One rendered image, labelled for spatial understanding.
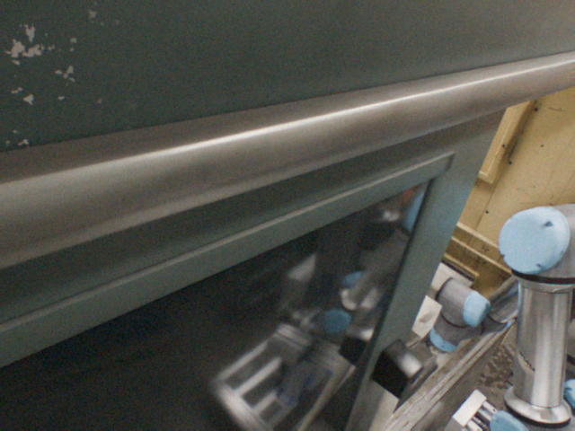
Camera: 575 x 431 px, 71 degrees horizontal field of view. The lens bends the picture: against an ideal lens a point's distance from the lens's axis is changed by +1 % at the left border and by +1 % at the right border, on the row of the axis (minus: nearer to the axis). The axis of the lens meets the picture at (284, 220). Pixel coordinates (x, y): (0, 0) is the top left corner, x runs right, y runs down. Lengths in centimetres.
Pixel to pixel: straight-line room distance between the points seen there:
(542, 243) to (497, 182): 114
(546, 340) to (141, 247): 81
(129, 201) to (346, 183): 21
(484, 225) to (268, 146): 186
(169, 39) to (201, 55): 2
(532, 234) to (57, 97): 78
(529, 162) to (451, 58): 151
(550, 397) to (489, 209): 116
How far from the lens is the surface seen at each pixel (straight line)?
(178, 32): 21
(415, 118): 33
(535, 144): 187
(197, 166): 20
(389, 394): 79
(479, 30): 44
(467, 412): 131
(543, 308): 91
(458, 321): 110
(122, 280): 25
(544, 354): 95
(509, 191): 195
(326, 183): 33
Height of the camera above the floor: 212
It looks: 35 degrees down
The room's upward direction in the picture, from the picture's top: 7 degrees clockwise
